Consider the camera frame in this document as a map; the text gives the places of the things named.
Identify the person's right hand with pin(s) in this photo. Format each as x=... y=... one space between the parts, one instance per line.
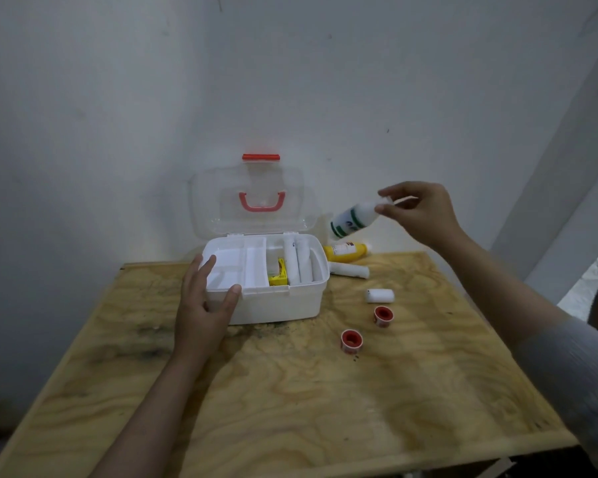
x=428 y=218

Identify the person's left hand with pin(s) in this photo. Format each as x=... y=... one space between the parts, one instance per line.
x=199 y=323

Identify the person's right thumb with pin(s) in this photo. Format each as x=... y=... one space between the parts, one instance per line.
x=389 y=211

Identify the person's left middle finger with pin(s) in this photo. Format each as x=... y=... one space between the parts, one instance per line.
x=194 y=271

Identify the person's left thumb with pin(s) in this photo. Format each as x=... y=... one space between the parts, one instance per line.
x=229 y=302

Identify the white bottle with green label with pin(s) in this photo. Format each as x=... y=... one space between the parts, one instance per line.
x=354 y=219

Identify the white first aid box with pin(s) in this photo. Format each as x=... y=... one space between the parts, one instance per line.
x=279 y=306

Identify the person's right forearm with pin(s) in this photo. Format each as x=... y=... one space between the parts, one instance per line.
x=498 y=293

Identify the person's left forearm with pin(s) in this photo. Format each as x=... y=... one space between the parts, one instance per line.
x=149 y=423

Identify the white inner tray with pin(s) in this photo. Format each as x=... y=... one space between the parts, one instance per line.
x=235 y=263

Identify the yellow packet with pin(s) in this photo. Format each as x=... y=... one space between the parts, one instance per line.
x=279 y=278

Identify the yellow bottle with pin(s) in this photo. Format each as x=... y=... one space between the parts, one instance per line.
x=346 y=251

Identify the white bandage roll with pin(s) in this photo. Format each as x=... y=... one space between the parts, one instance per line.
x=305 y=261
x=291 y=261
x=350 y=270

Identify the short white gauze roll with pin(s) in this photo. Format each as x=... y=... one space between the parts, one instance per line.
x=379 y=295

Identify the red tape spool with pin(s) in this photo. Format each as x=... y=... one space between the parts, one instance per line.
x=352 y=341
x=383 y=316

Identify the grey sleeve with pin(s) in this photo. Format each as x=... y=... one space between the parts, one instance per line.
x=578 y=383

